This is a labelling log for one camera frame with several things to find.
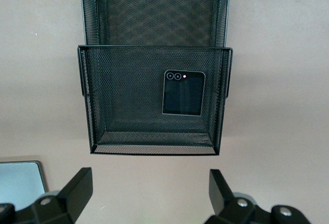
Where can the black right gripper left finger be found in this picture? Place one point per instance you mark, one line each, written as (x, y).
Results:
(66, 203)

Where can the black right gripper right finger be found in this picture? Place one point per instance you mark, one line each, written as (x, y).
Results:
(231, 213)

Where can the black flip phone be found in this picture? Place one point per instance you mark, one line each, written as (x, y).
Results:
(182, 98)

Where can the silver closed laptop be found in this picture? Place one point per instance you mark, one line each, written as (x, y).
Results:
(20, 180)

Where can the black mesh desk organizer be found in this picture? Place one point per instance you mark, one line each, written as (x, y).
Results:
(123, 93)

